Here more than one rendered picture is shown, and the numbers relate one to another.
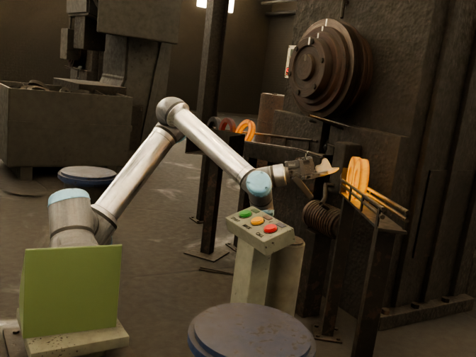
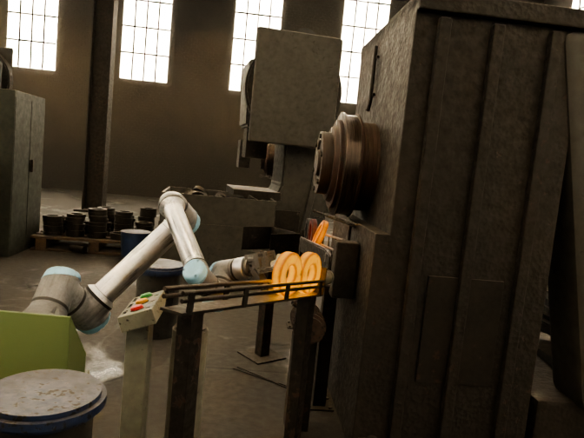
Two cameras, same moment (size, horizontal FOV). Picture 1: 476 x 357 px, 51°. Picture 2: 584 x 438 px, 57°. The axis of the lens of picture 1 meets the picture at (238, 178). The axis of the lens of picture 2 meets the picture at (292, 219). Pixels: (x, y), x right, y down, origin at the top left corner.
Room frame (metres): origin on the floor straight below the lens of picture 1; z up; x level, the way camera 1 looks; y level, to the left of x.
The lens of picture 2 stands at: (0.17, -1.24, 1.10)
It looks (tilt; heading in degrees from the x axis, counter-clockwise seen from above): 6 degrees down; 26
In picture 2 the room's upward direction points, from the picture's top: 6 degrees clockwise
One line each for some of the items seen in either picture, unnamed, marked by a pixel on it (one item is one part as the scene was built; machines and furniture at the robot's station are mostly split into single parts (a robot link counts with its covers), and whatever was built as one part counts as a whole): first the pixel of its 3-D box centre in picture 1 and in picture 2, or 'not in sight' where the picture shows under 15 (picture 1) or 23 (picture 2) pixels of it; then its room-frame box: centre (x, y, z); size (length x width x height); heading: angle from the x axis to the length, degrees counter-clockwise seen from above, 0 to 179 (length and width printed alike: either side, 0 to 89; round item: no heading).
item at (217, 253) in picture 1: (210, 193); (265, 293); (2.77, 0.15, 0.36); 0.26 x 0.20 x 0.72; 66
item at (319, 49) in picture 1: (308, 67); (321, 162); (2.41, -0.27, 1.11); 0.28 x 0.06 x 0.28; 31
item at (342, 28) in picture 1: (324, 70); (342, 164); (2.46, -0.35, 1.11); 0.47 x 0.06 x 0.47; 31
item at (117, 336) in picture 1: (71, 326); not in sight; (1.61, 0.53, 0.10); 0.32 x 0.32 x 0.04; 32
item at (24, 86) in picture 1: (60, 127); (216, 228); (4.46, 1.66, 0.39); 1.03 x 0.83 x 0.79; 125
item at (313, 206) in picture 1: (319, 262); (302, 369); (2.11, -0.41, 0.27); 0.22 x 0.13 x 0.53; 31
